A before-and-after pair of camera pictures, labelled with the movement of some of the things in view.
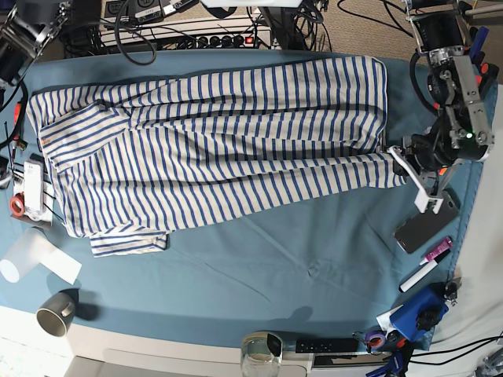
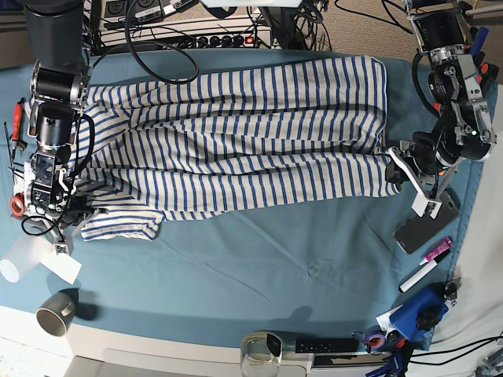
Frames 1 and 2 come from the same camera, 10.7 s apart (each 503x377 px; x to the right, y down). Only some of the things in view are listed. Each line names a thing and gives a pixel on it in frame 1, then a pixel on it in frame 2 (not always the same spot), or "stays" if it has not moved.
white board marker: x=404 y=287 stays
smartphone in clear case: x=424 y=225 stays
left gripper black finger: x=398 y=169 to x=395 y=174
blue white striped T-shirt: x=122 y=161 stays
